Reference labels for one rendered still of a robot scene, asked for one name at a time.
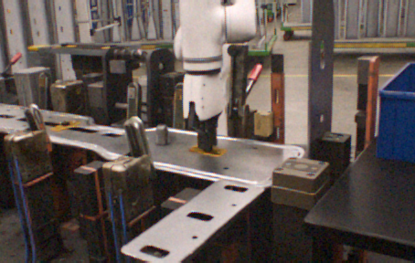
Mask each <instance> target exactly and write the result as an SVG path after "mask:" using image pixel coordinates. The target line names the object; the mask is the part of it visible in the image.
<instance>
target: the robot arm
mask: <svg viewBox="0 0 415 263"><path fill-rule="evenodd" d="M229 1H230V2H231V3H232V4H233V5H234V6H221V3H220V0H178V2H179V12H180V24H181V27H179V28H178V32H177V33H176V37H175V39H174V54H175V57H176V58H177V59H178V61H181V62H182V63H183V67H184V69H186V74H185V78H184V87H183V110H184V117H185V119H187V120H189V121H188V126H189V127H192V128H194V129H195V132H196V133H197V147H198V148H199V149H203V150H208V151H209V150H210V149H211V145H212V146H217V145H218V138H217V134H220V135H225V136H228V135H227V119H226V114H225V103H226V80H227V77H228V75H229V71H230V56H229V54H228V52H227V48H228V47H229V45H230V44H244V43H247V42H250V41H251V40H253V39H254V38H255V35H256V32H257V16H256V10H255V0H229ZM199 122H203V124H204V125H202V124H201V123H199Z"/></svg>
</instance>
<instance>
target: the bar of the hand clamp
mask: <svg viewBox="0 0 415 263"><path fill-rule="evenodd" d="M248 49H249V45H248V44H230V45H229V47H228V48H227V52H228V54H229V56H230V71H229V116H235V111H234V110H233V107H234V105H235V103H236V99H239V117H240V118H241V117H242V116H241V108H242V104H244V103H246V98H247V66H248Z"/></svg>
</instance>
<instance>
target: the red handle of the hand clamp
mask: <svg viewBox="0 0 415 263"><path fill-rule="evenodd" d="M262 70H263V67H262V65H255V68H254V69H253V70H252V72H251V74H250V77H249V78H248V81H247V97H248V96H249V95H250V92H251V89H252V87H253V86H254V84H255V82H256V81H257V79H258V78H259V77H260V74H261V72H262ZM233 110H234V111H235V112H239V100H237V102H236V103H235V105H234V107H233Z"/></svg>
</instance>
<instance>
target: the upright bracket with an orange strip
mask: <svg viewBox="0 0 415 263"><path fill-rule="evenodd" d="M271 72H272V73H271V111H272V112H273V135H272V137H271V142H276V143H281V144H285V73H283V72H284V56H283V54H280V53H275V54H273V53H271ZM277 90H278V101H277ZM277 127H278V137H277Z"/></svg>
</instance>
